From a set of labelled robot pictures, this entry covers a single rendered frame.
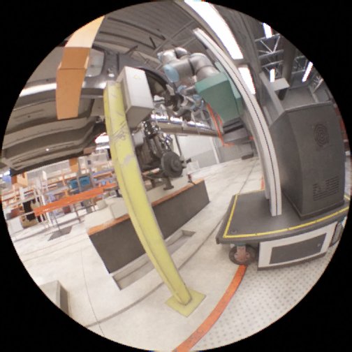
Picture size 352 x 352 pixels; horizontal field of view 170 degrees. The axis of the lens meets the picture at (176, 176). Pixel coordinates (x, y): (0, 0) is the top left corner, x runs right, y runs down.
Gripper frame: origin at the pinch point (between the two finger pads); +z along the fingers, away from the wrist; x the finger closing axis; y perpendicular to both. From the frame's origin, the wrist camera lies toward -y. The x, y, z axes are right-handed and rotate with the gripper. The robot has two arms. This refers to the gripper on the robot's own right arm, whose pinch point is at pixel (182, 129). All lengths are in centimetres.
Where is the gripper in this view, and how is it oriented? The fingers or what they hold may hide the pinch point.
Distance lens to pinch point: 116.9
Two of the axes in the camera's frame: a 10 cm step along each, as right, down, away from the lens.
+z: -1.3, 9.8, 1.3
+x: 0.4, -1.2, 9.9
